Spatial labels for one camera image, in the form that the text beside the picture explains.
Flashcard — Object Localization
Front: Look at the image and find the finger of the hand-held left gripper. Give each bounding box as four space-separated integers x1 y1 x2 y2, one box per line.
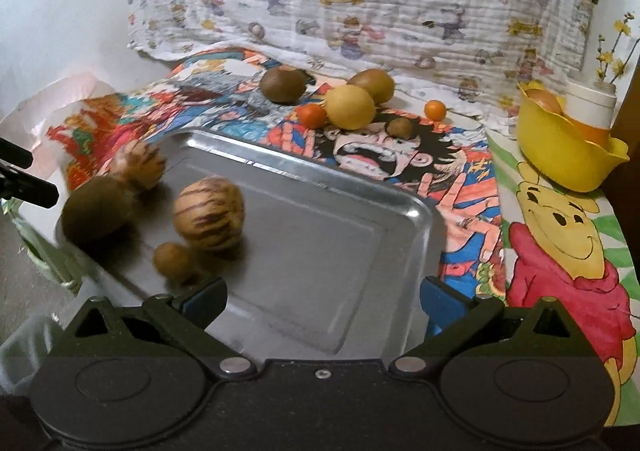
0 162 60 210
0 137 34 170

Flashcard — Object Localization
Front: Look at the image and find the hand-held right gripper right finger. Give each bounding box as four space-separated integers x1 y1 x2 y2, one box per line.
389 275 593 377

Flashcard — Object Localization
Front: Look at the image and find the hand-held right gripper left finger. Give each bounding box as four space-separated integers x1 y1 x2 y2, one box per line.
60 276 258 379

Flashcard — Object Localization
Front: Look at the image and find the silver metal tray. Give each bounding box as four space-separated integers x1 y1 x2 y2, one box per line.
54 128 436 357

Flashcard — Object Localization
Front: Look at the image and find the brown kiwi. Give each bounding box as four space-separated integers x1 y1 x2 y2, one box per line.
259 66 310 105
346 69 395 104
61 176 137 249

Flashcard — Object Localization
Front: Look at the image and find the white plastic bag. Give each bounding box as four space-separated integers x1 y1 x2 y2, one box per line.
0 73 118 166

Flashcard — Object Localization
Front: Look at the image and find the large striped pepino melon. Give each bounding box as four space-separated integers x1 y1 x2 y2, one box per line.
172 176 246 253

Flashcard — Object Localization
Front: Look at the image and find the small striped pepino melon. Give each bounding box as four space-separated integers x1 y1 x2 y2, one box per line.
109 140 167 192

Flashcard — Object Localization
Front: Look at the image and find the yellow bear printed cloth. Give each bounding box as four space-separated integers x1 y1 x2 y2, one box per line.
482 121 640 427

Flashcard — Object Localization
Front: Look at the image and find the grey cloth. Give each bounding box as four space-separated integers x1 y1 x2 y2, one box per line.
0 316 66 397

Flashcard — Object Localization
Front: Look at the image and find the colourful comic poster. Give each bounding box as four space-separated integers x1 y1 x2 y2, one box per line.
47 47 508 302

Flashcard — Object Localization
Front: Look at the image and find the yellow plastic bowl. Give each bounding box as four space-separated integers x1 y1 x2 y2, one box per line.
516 81 630 193

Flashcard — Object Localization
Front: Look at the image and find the yellow round fruit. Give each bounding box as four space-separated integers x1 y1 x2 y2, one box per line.
325 84 376 129

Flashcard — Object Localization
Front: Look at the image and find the orange round fruit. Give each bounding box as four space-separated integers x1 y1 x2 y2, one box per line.
525 88 563 116

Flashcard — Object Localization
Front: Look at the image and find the white and orange vase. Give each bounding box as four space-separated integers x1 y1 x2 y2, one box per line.
564 71 617 144

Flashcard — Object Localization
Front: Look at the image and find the white printed blanket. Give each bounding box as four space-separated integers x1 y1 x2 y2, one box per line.
125 0 608 136

